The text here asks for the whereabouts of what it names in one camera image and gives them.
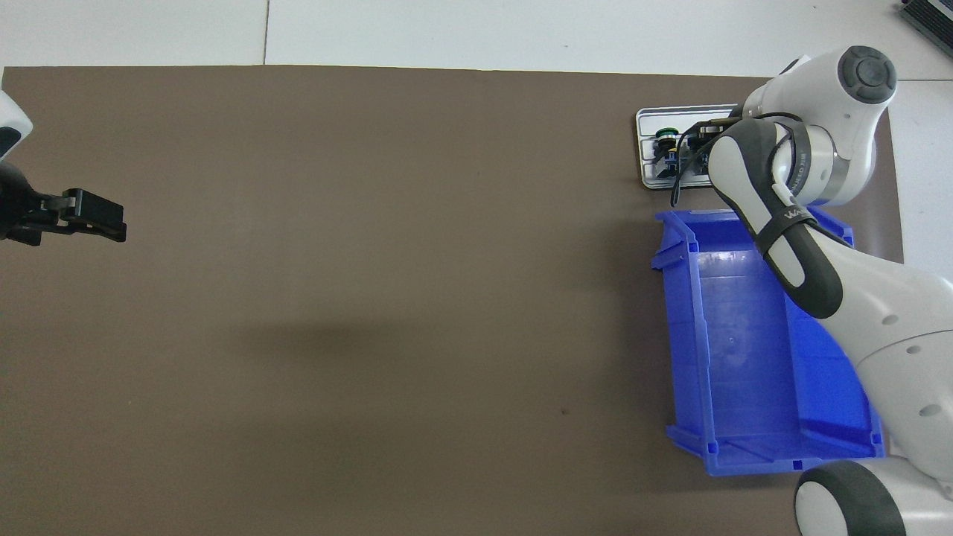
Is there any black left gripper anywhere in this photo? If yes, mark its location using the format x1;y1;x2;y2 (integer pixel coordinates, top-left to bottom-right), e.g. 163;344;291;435
0;160;127;246

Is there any blue plastic storage bin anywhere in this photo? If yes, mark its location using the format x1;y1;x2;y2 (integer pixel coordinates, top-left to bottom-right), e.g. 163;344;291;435
650;207;887;477

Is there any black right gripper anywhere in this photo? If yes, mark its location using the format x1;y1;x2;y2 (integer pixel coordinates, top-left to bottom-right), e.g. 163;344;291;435
679;118;738;179

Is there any green push button switch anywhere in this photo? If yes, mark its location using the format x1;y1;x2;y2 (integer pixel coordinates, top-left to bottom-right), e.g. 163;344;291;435
654;127;683;181

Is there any grey metal tray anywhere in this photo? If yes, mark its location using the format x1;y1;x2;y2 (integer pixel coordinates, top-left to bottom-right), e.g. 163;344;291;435
635;104;753;192

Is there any brown table mat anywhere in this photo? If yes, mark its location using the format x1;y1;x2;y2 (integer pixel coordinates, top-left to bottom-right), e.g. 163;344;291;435
0;66;905;536

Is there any dark keyboard device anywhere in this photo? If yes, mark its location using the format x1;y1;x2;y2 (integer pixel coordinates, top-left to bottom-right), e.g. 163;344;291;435
897;0;953;42

